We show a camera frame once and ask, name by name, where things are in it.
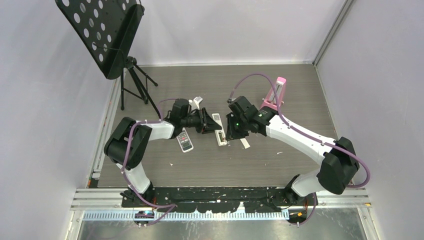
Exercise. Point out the small white remote control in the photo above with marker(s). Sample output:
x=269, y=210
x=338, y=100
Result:
x=184, y=141

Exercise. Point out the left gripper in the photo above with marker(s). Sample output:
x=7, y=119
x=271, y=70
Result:
x=206, y=124

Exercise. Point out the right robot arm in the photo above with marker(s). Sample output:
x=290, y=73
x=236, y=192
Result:
x=335, y=157

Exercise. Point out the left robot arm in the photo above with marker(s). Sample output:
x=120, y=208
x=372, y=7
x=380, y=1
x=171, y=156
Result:
x=127, y=144

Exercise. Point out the black perforated music stand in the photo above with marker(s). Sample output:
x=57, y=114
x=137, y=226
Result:
x=107, y=28

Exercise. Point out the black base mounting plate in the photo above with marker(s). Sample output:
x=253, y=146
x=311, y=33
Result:
x=217, y=200

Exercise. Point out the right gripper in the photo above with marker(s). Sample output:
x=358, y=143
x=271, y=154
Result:
x=231, y=134

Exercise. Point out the pink metronome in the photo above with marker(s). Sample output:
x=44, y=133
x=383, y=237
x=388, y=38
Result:
x=275, y=97

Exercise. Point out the long white remote control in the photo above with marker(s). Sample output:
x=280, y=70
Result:
x=219, y=134

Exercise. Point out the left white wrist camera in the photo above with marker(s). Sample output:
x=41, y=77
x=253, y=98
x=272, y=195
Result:
x=195, y=102

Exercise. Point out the white battery cover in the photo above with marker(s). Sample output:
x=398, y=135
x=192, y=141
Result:
x=245, y=143

